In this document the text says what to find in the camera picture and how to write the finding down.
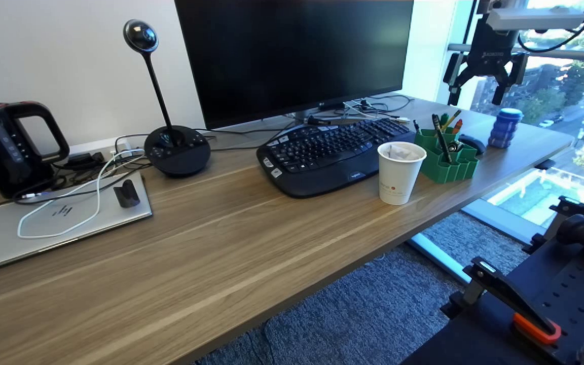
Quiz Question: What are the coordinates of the black clamp with orange grip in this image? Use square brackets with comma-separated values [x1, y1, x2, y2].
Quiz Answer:
[441, 256, 562, 346]

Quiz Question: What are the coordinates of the black mount bracket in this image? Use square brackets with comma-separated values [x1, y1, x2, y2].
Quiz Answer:
[522, 196, 584, 264]

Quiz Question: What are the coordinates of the black power adapter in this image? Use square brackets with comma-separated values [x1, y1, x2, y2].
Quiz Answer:
[62, 151, 106, 171]

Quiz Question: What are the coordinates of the black conference camera with base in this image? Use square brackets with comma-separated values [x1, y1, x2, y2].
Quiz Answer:
[123, 19, 212, 178]

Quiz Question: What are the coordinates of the tangle of black cables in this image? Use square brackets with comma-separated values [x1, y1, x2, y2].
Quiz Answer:
[303, 93, 415, 126]

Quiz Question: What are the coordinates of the white cable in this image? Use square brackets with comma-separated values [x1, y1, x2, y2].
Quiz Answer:
[17, 149, 145, 239]

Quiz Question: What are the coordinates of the green pen rack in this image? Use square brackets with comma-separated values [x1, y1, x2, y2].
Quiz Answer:
[413, 128, 480, 184]

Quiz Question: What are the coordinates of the white paper cup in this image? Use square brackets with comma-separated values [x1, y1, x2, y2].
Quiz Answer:
[377, 141, 427, 206]

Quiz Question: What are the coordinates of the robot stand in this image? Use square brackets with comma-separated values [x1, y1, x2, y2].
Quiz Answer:
[401, 197, 584, 365]

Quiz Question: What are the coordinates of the black computer mouse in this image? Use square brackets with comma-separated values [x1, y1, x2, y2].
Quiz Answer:
[457, 134, 487, 156]

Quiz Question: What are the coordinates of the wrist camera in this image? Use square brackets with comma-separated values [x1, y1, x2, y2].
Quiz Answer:
[486, 7, 584, 31]

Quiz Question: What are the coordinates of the black computer monitor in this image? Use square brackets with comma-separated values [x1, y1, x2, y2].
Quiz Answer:
[174, 0, 415, 130]

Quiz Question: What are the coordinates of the window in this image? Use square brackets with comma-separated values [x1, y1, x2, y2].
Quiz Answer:
[436, 0, 584, 230]

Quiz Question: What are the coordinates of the blue ribbed container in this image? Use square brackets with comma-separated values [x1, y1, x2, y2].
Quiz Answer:
[488, 107, 524, 150]

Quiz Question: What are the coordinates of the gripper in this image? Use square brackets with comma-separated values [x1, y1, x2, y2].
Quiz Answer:
[443, 18, 529, 106]

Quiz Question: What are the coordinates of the silver laptop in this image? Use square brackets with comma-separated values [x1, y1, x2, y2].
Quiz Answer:
[0, 171, 153, 277]

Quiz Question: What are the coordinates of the small black stand piece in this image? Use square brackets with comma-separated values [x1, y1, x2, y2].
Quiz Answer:
[113, 179, 141, 208]

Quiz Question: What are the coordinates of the black ergonomic keyboard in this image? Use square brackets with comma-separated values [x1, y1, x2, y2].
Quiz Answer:
[256, 118, 417, 199]

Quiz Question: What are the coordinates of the black electric kettle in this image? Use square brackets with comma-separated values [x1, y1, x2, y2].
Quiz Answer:
[0, 101, 70, 199]

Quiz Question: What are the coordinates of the black marker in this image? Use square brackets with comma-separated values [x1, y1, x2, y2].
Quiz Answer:
[431, 114, 453, 164]

